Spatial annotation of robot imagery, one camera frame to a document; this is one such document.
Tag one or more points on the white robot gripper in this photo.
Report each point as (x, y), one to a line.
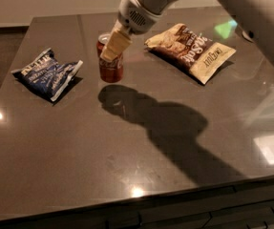
(136, 20)

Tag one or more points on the red coke can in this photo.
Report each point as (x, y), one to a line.
(110, 72)

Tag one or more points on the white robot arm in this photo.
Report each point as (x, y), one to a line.
(254, 17)

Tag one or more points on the brown and cream chip bag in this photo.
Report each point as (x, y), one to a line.
(192, 53)

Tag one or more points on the blue chip bag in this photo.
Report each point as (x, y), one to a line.
(46, 76)

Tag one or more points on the dark cabinet drawers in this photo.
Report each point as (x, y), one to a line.
(247, 205)

